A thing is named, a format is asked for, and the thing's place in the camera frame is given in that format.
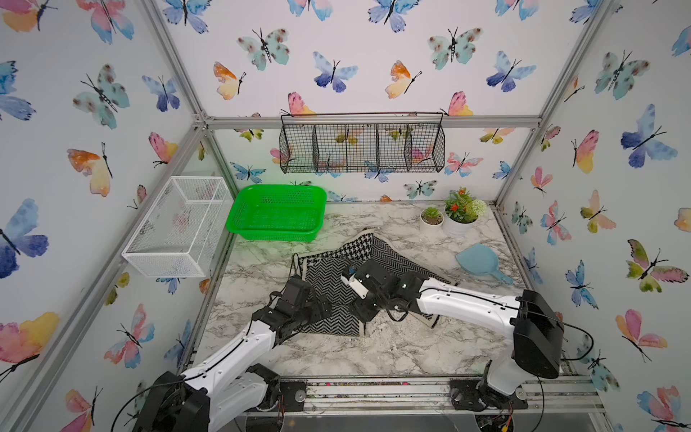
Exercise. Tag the small succulent in white pot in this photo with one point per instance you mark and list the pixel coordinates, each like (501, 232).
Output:
(430, 221)

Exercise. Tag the light blue plastic scoop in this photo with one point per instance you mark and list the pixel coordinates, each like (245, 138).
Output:
(481, 261)

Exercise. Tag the green plastic basket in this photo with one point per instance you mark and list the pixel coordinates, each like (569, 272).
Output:
(288, 213)

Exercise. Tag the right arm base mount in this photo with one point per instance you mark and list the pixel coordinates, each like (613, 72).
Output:
(473, 395)

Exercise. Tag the black wire wall basket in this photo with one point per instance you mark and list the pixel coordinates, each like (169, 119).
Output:
(345, 143)

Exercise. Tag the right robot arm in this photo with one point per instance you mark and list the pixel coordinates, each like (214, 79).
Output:
(534, 332)

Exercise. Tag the white mesh wall basket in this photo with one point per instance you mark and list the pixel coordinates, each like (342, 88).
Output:
(181, 230)

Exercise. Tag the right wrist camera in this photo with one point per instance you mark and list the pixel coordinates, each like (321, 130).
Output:
(361, 278)

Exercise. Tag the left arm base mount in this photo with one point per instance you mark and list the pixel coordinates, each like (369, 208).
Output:
(286, 396)

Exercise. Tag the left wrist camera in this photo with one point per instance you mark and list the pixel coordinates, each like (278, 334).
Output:
(296, 293)

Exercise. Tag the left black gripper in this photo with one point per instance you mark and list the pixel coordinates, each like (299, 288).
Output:
(317, 314)

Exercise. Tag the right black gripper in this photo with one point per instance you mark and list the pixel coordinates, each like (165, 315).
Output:
(361, 311)

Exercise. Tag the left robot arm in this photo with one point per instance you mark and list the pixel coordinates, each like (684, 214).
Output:
(214, 393)

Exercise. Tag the black white patterned knit scarf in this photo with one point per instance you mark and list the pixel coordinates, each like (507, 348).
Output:
(323, 271)

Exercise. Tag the flowering plant in white pot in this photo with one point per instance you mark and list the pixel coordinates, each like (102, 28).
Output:
(462, 210)

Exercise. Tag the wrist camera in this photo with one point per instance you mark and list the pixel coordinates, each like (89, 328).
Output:
(296, 293)
(361, 278)

